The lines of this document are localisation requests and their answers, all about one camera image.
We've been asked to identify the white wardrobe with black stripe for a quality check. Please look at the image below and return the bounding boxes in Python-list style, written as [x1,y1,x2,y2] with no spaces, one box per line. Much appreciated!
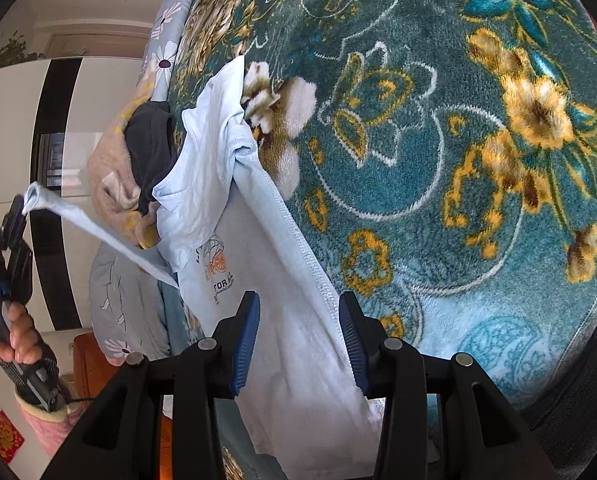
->
[0,55,146,333]

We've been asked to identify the teal floral blanket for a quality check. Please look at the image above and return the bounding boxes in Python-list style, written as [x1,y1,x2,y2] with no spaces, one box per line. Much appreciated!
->
[166,0,597,480]

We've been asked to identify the black garment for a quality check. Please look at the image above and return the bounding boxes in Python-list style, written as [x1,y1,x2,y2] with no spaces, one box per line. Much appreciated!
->
[122,102,180,213]

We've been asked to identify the blue floral bed sheet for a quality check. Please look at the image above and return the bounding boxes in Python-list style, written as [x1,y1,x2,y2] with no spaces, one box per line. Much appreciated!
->
[136,0,200,103]

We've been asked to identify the green plant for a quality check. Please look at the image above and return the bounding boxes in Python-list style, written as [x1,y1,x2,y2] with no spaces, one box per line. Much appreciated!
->
[0,30,45,69]

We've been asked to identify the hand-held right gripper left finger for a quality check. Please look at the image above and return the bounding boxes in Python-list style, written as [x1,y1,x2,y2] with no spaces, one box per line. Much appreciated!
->
[53,291,262,480]

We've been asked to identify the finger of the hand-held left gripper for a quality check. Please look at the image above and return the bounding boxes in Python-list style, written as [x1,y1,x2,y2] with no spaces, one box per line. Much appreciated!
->
[0,195,29,258]

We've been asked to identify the dark cloth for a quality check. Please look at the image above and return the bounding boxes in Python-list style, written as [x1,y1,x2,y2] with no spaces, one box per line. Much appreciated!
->
[523,280,597,480]

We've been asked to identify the red wall decoration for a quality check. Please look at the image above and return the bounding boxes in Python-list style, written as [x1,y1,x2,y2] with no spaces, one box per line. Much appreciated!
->
[0,410,25,459]

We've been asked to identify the brown wooden furniture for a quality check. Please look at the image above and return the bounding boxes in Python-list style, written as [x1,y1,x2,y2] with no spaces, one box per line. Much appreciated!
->
[72,332,179,480]

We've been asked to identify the person's left forearm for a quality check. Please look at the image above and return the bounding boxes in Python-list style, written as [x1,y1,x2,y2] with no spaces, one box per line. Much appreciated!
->
[13,379,85,462]

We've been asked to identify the light blue t-shirt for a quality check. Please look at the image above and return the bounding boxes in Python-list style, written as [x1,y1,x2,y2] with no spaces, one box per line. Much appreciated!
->
[23,55,395,480]

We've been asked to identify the beige fuzzy garment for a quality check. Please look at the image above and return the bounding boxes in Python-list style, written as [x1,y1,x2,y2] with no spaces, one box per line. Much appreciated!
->
[87,104,165,252]

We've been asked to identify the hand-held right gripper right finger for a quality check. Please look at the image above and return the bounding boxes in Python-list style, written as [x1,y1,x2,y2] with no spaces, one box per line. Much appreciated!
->
[339,291,559,480]

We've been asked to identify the person's left hand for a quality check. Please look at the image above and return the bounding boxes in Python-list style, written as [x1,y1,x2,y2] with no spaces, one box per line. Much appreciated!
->
[0,302,48,366]

